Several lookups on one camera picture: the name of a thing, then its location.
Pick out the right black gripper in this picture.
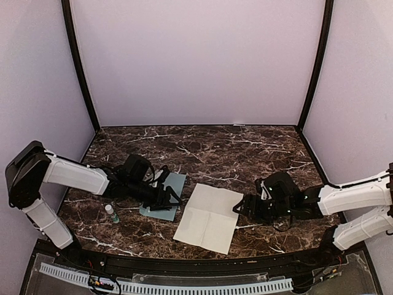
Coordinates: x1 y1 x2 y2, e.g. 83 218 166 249
233 194 292 225

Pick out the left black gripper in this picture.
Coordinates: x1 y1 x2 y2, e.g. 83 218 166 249
126 178 183 211

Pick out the white paper sheet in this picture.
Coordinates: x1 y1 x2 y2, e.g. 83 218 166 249
173 183 243 255

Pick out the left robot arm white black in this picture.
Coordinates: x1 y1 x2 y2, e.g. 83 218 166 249
4 141 182 268

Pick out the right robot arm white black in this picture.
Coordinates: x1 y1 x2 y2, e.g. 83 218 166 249
233 168 392 267

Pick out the small glue stick bottle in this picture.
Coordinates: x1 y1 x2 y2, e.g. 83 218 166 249
105 204 120 224

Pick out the black front table rail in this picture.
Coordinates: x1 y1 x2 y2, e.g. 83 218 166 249
48 249 340 277

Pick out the white slotted cable duct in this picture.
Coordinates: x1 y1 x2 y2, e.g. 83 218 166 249
39 262 293 294

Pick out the left black frame post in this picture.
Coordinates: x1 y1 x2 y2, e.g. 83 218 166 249
61 0 101 133

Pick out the black frame post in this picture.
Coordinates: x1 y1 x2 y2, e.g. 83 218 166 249
61 0 101 133
297 0 334 133

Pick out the right black frame post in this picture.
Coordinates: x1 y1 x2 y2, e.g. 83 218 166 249
297 0 334 133

